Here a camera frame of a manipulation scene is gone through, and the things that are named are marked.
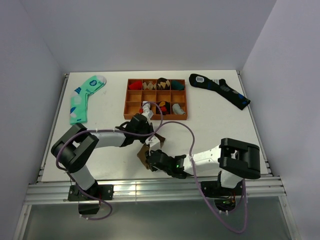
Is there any brown argyle rolled sock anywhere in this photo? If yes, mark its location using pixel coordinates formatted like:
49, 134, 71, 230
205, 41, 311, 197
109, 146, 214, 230
156, 77, 171, 90

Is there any mint green patterned sock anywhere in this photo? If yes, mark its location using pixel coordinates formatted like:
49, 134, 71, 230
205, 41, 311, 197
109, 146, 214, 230
69, 75, 107, 125

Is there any dark teal rolled sock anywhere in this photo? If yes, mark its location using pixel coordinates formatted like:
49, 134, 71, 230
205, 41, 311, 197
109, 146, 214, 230
171, 80, 185, 91

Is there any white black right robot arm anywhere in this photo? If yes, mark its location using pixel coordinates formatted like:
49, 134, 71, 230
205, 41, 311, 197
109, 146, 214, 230
145, 137, 261, 195

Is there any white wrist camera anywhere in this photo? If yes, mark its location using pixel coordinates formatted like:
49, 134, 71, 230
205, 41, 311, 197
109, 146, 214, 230
139, 107, 154, 121
145, 136, 161, 152

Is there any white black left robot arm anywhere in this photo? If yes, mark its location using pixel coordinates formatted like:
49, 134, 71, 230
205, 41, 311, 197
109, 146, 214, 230
50, 113, 154, 200

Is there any grey rolled sock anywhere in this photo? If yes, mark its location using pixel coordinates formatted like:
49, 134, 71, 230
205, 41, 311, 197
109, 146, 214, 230
172, 103, 186, 115

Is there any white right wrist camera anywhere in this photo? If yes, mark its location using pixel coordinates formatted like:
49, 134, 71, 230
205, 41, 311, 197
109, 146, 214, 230
145, 136, 161, 152

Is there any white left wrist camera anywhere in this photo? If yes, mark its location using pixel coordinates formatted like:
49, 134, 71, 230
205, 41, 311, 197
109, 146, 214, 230
139, 107, 154, 121

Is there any white striped rolled sock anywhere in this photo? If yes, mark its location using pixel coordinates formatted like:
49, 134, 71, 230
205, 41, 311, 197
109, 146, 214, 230
141, 101, 151, 113

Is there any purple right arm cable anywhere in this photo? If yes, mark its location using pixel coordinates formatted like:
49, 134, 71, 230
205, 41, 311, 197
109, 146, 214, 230
147, 121, 250, 235

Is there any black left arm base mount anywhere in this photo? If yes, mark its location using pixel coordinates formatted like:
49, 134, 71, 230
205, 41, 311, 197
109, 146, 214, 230
67, 184, 114, 217

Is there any orange compartment tray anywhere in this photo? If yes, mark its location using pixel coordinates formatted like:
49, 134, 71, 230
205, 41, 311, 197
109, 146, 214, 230
123, 78, 188, 121

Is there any tan brown ribbed sock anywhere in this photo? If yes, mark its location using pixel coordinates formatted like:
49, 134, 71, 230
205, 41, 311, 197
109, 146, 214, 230
137, 133, 166, 171

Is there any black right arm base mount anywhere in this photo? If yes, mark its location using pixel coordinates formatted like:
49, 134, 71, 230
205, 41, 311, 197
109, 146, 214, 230
200, 181, 244, 212

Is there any black blue patterned sock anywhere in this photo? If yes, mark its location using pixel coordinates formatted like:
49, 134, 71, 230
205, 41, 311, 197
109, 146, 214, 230
189, 73, 251, 110

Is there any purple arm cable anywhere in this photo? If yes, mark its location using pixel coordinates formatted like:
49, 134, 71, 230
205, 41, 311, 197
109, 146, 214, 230
147, 121, 250, 235
55, 101, 163, 221

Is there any beige argyle rolled sock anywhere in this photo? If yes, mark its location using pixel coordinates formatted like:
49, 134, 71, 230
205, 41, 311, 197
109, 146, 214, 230
142, 80, 157, 91

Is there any aluminium table edge rail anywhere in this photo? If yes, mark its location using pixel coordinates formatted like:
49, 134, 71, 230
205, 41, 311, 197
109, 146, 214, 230
14, 72, 287, 206

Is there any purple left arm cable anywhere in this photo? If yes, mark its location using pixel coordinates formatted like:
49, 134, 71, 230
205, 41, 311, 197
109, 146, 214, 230
55, 101, 163, 221

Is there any black red argyle rolled sock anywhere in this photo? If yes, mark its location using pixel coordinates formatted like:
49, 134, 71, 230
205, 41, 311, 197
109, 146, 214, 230
156, 101, 171, 115

